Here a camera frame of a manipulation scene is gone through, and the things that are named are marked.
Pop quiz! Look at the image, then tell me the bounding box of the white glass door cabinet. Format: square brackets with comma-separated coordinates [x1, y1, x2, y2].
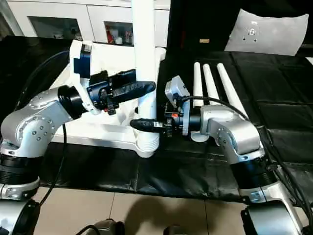
[7, 0, 171, 48]

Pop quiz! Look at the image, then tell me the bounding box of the grey left robot foot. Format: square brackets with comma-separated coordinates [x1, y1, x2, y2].
[83, 219, 125, 235]

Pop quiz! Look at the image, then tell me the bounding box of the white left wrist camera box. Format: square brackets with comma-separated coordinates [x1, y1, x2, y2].
[69, 40, 101, 116]

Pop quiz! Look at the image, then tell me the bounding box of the white plastic table leg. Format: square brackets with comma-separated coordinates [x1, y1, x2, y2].
[202, 63, 221, 106]
[190, 62, 209, 142]
[131, 0, 160, 152]
[217, 63, 246, 116]

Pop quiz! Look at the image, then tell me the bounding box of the white plastic table top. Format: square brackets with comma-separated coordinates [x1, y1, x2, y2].
[50, 40, 167, 159]

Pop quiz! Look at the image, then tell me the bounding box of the black work mat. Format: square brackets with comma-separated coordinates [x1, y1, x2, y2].
[0, 35, 313, 203]

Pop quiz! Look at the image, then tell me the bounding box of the black box with gold label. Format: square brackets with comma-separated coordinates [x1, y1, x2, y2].
[167, 0, 243, 52]

